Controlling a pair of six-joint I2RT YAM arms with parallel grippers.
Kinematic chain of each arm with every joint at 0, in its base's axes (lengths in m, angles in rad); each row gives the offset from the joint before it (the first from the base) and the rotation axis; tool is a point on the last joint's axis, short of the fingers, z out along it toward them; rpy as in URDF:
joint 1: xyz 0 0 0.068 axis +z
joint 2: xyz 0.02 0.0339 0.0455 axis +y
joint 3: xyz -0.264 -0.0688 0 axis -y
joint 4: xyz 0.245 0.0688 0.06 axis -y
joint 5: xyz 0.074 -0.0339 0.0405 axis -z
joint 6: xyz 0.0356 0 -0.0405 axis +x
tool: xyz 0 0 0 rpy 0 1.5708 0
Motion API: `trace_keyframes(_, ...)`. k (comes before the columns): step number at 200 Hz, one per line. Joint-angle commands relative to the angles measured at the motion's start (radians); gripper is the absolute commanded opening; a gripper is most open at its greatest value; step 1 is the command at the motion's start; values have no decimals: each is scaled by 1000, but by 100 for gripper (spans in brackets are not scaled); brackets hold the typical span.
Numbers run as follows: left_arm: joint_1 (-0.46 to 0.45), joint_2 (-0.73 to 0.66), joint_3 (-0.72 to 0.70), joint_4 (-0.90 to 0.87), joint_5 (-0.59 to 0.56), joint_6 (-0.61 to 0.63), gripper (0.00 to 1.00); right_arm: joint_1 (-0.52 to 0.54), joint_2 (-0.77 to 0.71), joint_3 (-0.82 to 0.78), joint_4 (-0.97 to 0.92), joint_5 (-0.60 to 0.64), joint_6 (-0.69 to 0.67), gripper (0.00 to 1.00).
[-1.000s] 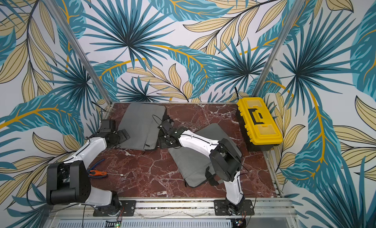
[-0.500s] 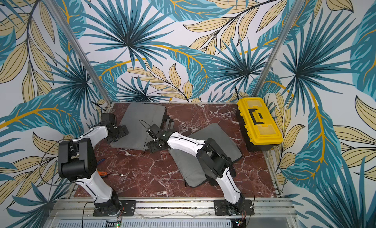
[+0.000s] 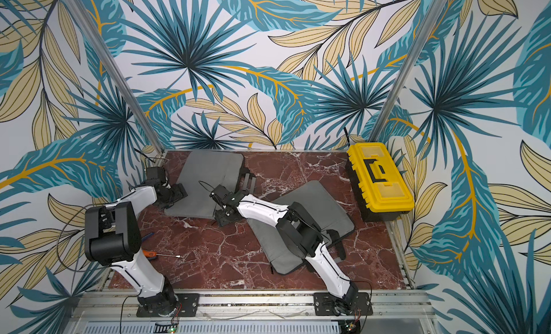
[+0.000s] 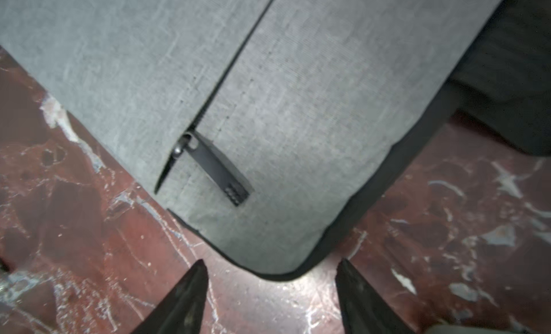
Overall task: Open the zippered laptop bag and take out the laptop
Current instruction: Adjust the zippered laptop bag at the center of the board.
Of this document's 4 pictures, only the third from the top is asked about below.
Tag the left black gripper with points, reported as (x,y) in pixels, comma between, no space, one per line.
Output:
(180,193)

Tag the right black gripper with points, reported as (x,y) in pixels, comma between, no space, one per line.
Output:
(240,190)

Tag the grey laptop bag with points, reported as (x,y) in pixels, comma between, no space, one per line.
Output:
(320,211)
(202,171)

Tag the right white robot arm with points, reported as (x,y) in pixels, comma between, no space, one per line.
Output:
(300,233)

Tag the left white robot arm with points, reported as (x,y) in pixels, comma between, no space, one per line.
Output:
(113,239)

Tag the yellow black toolbox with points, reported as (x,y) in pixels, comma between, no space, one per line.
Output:
(379,189)

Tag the orange handled screwdriver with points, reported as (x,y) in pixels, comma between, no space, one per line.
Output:
(151,255)

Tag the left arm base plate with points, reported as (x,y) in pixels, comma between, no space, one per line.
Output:
(161,306)

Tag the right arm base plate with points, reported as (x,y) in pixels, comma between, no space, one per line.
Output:
(328,305)

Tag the front aluminium rail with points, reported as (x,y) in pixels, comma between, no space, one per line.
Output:
(264,305)

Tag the left aluminium frame post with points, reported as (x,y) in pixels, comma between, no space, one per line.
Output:
(78,11)

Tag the aluminium frame post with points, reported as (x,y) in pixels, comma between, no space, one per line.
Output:
(78,11)
(425,29)

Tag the right aluminium frame post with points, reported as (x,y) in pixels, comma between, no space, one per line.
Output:
(425,29)

